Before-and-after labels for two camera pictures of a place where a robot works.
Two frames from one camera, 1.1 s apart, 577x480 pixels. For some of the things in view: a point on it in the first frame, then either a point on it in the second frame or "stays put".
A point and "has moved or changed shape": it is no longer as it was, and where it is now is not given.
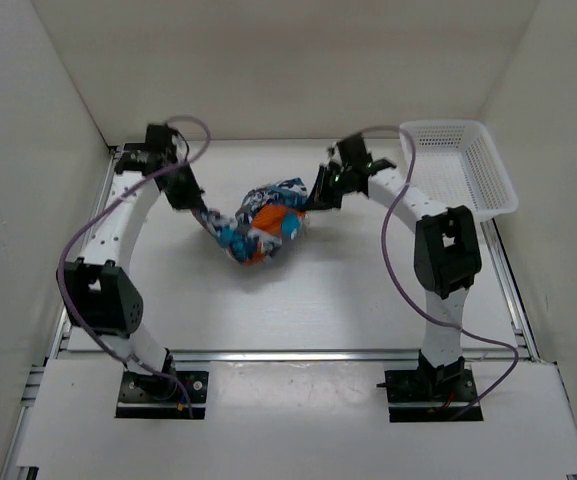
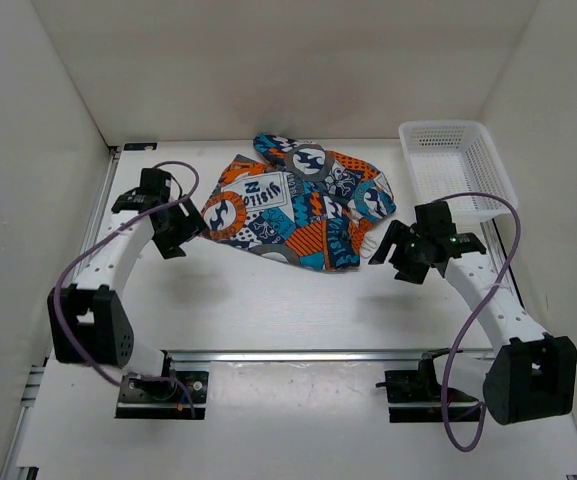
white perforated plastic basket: [458, 164] stays put
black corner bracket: [135, 146] stays put
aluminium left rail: [35, 398] stays put
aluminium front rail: [340, 356] stays put
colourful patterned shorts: [266, 219] has moved or changed shape
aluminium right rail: [515, 306] stays put
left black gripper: [191, 198] to [192, 226]
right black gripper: [320, 197] to [398, 233]
